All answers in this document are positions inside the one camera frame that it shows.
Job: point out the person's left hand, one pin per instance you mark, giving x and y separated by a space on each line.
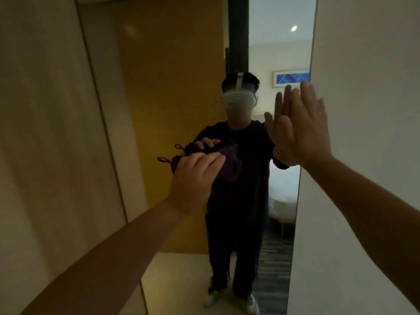
195 183

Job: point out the person's right hand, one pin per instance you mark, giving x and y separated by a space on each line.
308 134

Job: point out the purple cloth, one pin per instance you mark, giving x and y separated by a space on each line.
231 167

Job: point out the tall wall mirror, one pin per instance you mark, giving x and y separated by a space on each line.
164 78

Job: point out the person's right forearm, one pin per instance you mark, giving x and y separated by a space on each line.
367 206

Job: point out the person's left forearm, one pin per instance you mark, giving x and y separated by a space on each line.
115 252

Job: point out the wooden wardrobe door panel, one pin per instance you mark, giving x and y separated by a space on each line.
42 127

